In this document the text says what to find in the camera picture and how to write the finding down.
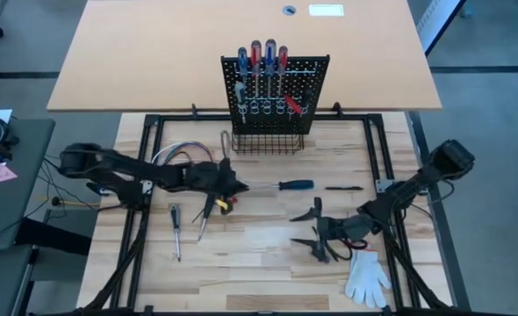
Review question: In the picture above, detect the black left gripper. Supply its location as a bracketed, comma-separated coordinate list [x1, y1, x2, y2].
[183, 157, 250, 198]

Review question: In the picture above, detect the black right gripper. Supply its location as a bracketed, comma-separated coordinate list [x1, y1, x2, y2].
[288, 197, 377, 263]

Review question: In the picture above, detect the blue black handled screwdriver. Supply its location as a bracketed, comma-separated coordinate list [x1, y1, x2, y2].
[254, 178, 316, 191]

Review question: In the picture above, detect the grey stubby handled screwdriver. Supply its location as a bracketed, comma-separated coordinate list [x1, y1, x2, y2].
[234, 81, 248, 125]

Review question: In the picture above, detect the red handled nut driver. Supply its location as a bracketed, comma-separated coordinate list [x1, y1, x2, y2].
[284, 93, 303, 118]

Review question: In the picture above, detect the small blue clear-handled screwdriver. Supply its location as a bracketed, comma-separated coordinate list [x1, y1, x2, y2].
[236, 47, 249, 89]

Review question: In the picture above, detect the large red clear-handled screwdriver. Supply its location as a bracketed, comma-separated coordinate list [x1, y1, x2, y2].
[250, 39, 263, 97]

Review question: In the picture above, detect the small red clear-handled screwdriver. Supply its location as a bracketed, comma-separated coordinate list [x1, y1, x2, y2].
[277, 45, 290, 96]

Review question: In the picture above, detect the large blue clear-handled screwdriver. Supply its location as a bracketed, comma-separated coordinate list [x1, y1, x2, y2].
[264, 38, 277, 97]

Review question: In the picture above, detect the white work glove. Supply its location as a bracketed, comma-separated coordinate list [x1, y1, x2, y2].
[344, 248, 392, 309]

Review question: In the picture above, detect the black metal pegboard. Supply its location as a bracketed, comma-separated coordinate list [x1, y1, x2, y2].
[220, 54, 332, 136]

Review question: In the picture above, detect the light wooden desk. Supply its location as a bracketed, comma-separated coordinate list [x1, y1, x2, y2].
[47, 0, 443, 113]

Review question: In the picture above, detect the white rectangular desk plate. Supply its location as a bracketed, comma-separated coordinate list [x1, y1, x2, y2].
[308, 4, 345, 18]

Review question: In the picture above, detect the grey side table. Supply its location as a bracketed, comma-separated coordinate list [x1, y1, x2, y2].
[0, 118, 56, 252]

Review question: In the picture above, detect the white blue panel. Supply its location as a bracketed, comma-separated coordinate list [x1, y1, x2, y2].
[416, 0, 469, 56]

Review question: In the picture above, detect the black smooth handled screwdriver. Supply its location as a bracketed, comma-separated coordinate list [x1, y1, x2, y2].
[196, 192, 219, 242]

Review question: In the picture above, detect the black wire basket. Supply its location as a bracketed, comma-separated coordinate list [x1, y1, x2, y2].
[231, 133, 306, 155]

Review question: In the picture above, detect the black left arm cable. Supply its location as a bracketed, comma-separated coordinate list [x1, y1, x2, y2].
[219, 130, 233, 160]

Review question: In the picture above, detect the multicolour ribbon cable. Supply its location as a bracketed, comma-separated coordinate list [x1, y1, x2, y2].
[150, 140, 216, 166]

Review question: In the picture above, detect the grey striped handled screwdriver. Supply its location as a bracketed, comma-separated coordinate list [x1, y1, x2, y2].
[169, 204, 183, 263]

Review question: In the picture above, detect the chrome ring tool holder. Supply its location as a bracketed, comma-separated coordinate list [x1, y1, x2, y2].
[236, 97, 289, 116]

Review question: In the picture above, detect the black aluminium table frame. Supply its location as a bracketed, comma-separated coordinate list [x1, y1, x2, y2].
[76, 112, 453, 316]

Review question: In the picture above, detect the chrome rail tool holder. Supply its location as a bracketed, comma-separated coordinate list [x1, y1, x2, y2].
[236, 68, 320, 75]

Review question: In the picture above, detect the yellow cable with plug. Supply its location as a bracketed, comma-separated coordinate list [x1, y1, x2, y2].
[50, 197, 101, 208]

